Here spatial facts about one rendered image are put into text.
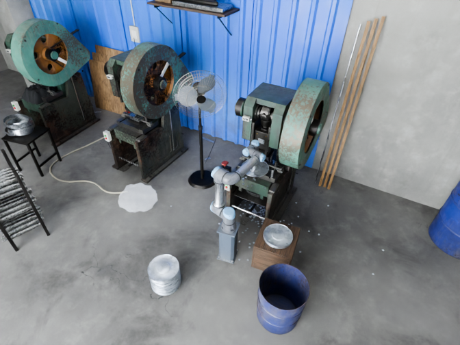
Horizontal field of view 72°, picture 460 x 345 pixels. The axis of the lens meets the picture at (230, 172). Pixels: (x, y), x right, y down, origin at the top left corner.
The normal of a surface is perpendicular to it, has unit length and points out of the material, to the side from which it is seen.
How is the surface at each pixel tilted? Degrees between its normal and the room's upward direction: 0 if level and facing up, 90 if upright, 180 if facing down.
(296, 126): 64
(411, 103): 90
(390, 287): 0
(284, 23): 90
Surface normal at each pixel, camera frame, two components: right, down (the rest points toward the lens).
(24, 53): 0.90, 0.29
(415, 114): -0.47, 0.55
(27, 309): 0.03, -0.77
